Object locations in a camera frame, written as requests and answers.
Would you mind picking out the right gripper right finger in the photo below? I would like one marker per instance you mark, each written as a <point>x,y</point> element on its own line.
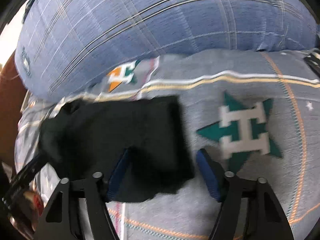
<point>251,203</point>

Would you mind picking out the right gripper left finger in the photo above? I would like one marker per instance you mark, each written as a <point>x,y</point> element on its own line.
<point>61,217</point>

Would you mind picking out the black pants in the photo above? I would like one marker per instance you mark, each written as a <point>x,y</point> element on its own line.
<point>138,146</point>

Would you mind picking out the grey patterned bed sheet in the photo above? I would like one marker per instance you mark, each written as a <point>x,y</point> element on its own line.
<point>255,113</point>

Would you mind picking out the brown wooden headboard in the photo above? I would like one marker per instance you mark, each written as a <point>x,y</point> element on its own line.
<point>11,99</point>

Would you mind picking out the blue plaid pillow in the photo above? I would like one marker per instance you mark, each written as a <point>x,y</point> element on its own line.
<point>66,46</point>

